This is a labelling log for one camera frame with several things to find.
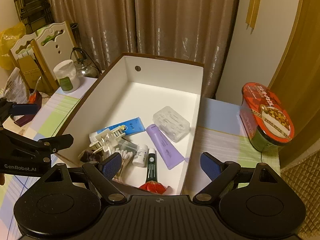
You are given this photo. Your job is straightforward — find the white hair claw clip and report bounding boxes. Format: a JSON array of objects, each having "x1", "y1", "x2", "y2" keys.
[{"x1": 89, "y1": 126, "x2": 125, "y2": 153}]

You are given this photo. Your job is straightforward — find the green ointment tube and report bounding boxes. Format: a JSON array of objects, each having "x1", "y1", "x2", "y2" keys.
[{"x1": 145, "y1": 148, "x2": 157, "y2": 183}]

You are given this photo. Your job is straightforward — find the purple cosmetic tube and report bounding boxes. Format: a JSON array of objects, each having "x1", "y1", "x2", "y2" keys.
[{"x1": 146, "y1": 124, "x2": 184, "y2": 170}]

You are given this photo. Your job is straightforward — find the white blue toothpaste tube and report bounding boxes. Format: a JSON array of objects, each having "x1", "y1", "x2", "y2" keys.
[{"x1": 89, "y1": 117, "x2": 145, "y2": 142}]

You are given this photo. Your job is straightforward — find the clear blue-label plastic case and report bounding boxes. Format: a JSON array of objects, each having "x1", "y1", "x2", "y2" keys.
[{"x1": 152, "y1": 106, "x2": 190, "y2": 142}]

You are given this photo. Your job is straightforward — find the cotton swab bag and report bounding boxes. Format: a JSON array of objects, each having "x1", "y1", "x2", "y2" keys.
[{"x1": 112, "y1": 139, "x2": 138, "y2": 183}]

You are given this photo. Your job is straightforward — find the dark red small box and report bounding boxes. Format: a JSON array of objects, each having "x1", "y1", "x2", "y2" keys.
[{"x1": 12, "y1": 91, "x2": 42, "y2": 127}]

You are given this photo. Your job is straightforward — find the silver foil bag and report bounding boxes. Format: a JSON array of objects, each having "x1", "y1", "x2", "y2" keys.
[{"x1": 3, "y1": 67, "x2": 28, "y2": 103}]

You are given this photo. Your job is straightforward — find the small white bottle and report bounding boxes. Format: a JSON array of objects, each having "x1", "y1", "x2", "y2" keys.
[{"x1": 132, "y1": 144, "x2": 148, "y2": 167}]

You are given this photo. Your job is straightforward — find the checkered tablecloth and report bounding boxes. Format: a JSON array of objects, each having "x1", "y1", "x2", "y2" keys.
[{"x1": 1, "y1": 78, "x2": 280, "y2": 239}]

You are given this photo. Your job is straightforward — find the red snack wrapper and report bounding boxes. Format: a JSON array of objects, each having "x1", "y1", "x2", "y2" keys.
[{"x1": 139, "y1": 181, "x2": 168, "y2": 194}]

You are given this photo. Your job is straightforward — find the white plastic jar green label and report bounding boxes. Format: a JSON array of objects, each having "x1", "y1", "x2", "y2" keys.
[{"x1": 53, "y1": 60, "x2": 80, "y2": 93}]

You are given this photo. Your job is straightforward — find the red instant noodle bowl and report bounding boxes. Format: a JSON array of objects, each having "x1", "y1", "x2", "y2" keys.
[{"x1": 240, "y1": 82, "x2": 295, "y2": 152}]

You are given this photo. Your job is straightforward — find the white carved chair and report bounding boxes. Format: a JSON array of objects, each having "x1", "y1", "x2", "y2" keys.
[{"x1": 9, "y1": 21, "x2": 77, "y2": 94}]

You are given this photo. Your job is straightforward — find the yellow plastic bag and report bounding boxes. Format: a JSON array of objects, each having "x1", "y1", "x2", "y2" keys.
[{"x1": 0, "y1": 22, "x2": 26, "y2": 70}]

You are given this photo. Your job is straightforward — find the glass teapot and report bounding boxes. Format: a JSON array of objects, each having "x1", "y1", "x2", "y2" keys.
[{"x1": 71, "y1": 47, "x2": 102, "y2": 79}]

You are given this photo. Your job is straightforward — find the quilted brown chair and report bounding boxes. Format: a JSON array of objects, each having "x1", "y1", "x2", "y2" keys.
[{"x1": 281, "y1": 151, "x2": 319, "y2": 239}]

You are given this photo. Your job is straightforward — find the brown cardboard box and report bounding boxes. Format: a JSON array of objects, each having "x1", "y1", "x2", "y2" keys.
[{"x1": 55, "y1": 52, "x2": 205, "y2": 196}]

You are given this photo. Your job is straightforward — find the bamboo folding rack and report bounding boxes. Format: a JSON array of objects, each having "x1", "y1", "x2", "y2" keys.
[{"x1": 14, "y1": 0, "x2": 54, "y2": 34}]

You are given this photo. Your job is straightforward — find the brown curtain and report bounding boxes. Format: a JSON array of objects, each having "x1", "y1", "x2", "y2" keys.
[{"x1": 51, "y1": 0, "x2": 239, "y2": 98}]

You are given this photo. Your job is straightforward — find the yellow wall strip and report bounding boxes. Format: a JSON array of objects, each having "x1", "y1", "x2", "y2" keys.
[{"x1": 245, "y1": 0, "x2": 261, "y2": 33}]

